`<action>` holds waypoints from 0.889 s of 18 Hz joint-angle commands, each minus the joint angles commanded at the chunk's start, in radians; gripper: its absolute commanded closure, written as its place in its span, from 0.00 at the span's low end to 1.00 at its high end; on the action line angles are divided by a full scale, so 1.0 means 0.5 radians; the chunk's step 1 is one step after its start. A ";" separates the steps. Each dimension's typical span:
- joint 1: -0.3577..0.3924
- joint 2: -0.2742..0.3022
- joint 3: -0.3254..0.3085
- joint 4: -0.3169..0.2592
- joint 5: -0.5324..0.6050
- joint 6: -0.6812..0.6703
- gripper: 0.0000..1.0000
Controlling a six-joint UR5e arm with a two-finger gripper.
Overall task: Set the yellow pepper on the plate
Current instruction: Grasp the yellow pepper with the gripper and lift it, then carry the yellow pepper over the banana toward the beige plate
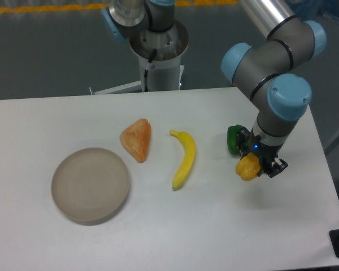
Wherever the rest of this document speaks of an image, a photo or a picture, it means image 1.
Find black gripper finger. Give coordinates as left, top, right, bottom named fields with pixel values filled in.
left=235, top=126, right=250, bottom=156
left=267, top=158, right=288, bottom=178

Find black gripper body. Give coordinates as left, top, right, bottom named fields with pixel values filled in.
left=246, top=130, right=279, bottom=172

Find yellow toy bell pepper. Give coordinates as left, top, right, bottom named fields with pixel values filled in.
left=236, top=152, right=261, bottom=181

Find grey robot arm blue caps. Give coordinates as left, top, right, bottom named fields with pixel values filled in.
left=101, top=1, right=327, bottom=181

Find green toy bell pepper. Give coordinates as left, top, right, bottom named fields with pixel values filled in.
left=227, top=125, right=242, bottom=156

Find beige round plate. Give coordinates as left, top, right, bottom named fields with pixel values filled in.
left=51, top=147, right=130, bottom=226

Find yellow toy banana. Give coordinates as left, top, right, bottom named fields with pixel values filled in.
left=169, top=130, right=196, bottom=191

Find orange toy toast triangle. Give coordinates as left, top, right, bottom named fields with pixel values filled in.
left=119, top=119, right=151, bottom=163

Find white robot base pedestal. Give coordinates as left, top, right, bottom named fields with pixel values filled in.
left=93, top=20, right=189, bottom=95

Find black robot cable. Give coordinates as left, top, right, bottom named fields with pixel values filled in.
left=142, top=49, right=158, bottom=93

